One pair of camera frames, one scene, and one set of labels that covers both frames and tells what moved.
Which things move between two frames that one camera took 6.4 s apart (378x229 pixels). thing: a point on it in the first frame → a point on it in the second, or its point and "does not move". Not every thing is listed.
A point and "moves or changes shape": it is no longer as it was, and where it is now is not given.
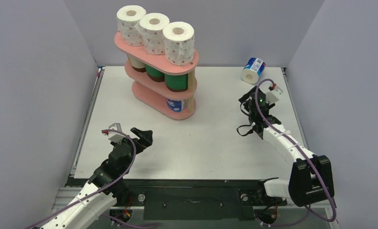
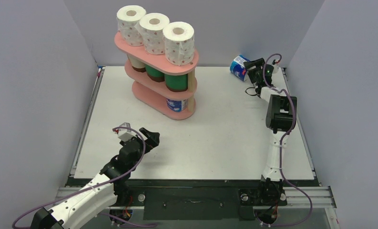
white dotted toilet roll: [128, 18] does not move
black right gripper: [250, 103] → [256, 69]
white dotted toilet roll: [151, 26] does not move
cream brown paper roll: [137, 65] does not move
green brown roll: [154, 74] does not move
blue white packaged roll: [253, 69] moves or changes shape
